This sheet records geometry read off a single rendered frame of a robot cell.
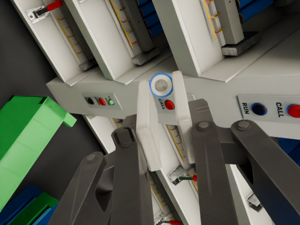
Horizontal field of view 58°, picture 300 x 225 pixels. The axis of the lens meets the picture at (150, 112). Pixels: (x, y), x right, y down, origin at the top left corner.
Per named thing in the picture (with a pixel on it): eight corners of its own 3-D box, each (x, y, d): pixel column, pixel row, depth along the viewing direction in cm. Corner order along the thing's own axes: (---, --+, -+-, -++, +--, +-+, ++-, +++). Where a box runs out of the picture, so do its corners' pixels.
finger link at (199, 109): (196, 151, 13) (261, 139, 12) (186, 101, 17) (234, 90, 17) (202, 174, 14) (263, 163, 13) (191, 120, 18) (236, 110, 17)
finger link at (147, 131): (162, 170, 16) (149, 173, 16) (157, 110, 22) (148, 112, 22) (148, 129, 14) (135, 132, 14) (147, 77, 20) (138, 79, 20)
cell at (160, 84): (177, 77, 26) (177, 77, 20) (172, 96, 26) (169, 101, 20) (159, 72, 26) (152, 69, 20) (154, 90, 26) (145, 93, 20)
